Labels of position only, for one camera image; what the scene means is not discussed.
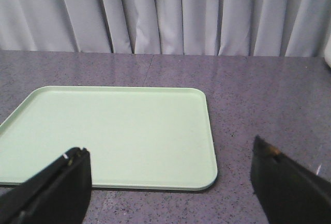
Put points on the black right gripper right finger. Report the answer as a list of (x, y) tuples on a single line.
[(287, 192)]

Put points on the light green plastic tray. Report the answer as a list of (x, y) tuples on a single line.
[(138, 137)]

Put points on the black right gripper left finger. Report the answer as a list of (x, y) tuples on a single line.
[(60, 193)]

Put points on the grey pleated curtain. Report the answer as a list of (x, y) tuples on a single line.
[(190, 27)]

